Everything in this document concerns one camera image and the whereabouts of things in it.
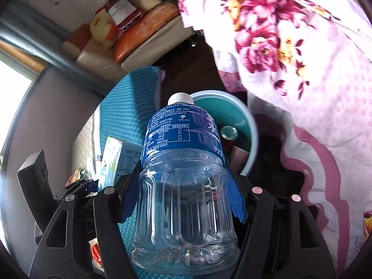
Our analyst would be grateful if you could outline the orange seat cushion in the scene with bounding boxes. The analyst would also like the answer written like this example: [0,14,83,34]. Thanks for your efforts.
[113,1,181,63]

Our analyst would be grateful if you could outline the pink packet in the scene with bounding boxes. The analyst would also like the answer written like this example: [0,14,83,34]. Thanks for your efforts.
[231,147,249,175]

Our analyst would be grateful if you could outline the cream cushion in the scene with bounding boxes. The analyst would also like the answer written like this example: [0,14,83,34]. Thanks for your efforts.
[132,0,162,13]

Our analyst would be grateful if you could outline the clear blue-label water bottle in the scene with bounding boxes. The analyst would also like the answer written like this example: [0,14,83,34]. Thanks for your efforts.
[131,92,242,276]

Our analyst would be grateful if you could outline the white carton box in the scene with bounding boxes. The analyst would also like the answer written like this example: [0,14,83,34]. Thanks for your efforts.
[97,136,143,192]

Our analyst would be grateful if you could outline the cream sofa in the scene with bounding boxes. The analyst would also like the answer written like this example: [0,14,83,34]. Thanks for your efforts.
[61,14,198,83]

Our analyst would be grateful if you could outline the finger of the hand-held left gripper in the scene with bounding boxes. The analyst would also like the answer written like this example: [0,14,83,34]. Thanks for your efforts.
[64,179,98,199]

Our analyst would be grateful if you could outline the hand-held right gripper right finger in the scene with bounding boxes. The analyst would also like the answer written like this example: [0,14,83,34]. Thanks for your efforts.
[225,167,338,279]

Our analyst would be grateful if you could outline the red snack wrapper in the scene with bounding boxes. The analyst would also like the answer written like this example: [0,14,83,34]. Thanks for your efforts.
[90,237,104,271]

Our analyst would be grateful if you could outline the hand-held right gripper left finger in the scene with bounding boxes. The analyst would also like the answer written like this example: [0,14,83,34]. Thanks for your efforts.
[29,166,143,279]

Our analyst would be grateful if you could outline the pale yellow pillow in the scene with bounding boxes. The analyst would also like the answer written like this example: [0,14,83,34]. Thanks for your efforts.
[90,9,117,49]

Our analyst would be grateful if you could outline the red paper bag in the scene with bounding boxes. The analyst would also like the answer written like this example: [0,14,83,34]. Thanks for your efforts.
[103,0,143,32]

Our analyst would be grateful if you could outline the small jar with teal lid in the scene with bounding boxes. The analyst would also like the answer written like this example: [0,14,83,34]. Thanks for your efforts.
[220,126,239,149]

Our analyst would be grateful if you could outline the pink floral blanket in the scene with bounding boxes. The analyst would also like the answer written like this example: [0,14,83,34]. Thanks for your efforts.
[177,0,372,279]

